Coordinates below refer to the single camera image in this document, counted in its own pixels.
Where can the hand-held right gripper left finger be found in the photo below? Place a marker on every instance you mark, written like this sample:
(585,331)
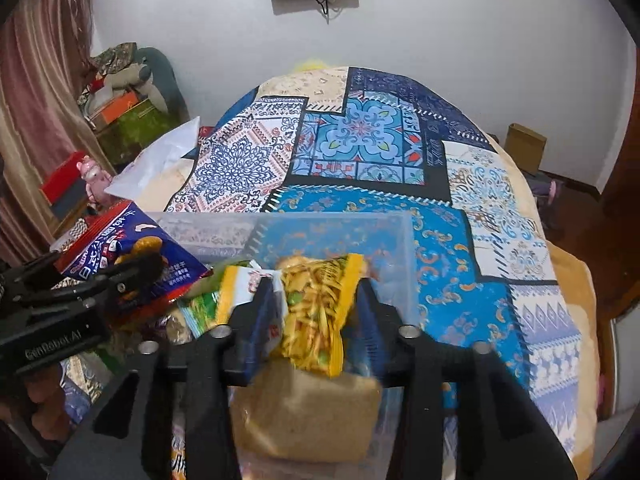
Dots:
(265,312)

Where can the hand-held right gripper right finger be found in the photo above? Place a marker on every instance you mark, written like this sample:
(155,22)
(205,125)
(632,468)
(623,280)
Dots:
(370,315)

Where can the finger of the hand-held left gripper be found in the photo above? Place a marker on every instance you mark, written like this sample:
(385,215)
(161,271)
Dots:
(135,270)
(30,269)

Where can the white yellow snack packet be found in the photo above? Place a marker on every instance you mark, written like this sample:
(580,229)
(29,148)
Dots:
(240,285)

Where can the blue red biscuit packet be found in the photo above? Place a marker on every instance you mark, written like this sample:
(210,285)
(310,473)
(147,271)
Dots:
(145,232)

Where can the yellow green noodle snack packet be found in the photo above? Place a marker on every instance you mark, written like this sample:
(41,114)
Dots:
(310,310)

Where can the clear plastic storage container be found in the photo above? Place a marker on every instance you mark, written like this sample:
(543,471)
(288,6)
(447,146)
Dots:
(350,240)

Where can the large sponge cake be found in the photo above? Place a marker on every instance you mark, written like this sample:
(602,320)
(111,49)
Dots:
(305,410)

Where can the dark blue box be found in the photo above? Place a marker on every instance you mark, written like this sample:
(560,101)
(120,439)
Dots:
(70,205)

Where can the red box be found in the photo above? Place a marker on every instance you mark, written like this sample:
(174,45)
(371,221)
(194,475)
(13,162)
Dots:
(62,180)

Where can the pink figurine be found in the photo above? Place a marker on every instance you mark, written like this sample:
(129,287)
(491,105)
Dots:
(95,180)

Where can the white pillow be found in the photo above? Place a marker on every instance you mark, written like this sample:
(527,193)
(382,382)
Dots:
(160,160)

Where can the green box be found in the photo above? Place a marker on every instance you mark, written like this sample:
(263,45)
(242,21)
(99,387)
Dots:
(135,132)

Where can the pink gold curtain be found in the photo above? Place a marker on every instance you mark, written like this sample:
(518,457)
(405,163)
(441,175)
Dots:
(35,110)

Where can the orange box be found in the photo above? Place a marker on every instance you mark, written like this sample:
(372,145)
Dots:
(115,107)

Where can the patchwork blanket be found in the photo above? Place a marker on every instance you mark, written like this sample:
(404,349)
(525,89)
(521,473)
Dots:
(360,135)

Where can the grey plush toy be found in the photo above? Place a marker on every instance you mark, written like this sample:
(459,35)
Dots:
(160,80)

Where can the purple slipper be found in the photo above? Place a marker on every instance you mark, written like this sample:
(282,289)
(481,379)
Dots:
(545,191)

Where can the patterned folded cloth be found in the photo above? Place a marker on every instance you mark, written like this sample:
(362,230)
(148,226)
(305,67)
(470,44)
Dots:
(112,54)

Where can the cardboard box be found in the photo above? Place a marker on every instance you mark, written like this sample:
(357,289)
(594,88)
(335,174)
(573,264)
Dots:
(525,147)

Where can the yellow fuzzy item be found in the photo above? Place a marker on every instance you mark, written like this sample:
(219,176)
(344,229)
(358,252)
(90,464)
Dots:
(312,65)

